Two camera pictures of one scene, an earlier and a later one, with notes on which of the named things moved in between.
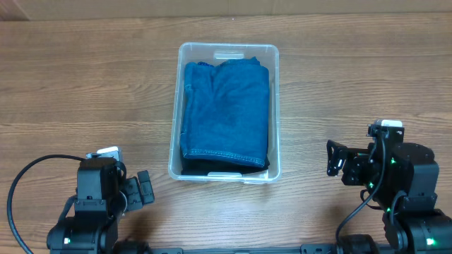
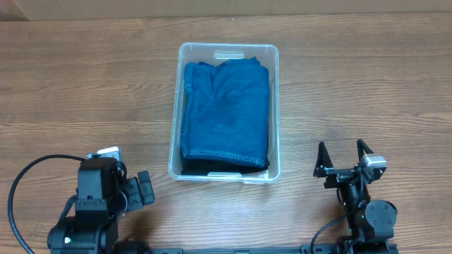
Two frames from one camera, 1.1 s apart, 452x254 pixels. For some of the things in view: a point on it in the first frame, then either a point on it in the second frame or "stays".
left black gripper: [133, 188] stays
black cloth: [193, 166] stays
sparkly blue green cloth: [205, 63] stays
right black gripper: [348, 166] -> [345, 173]
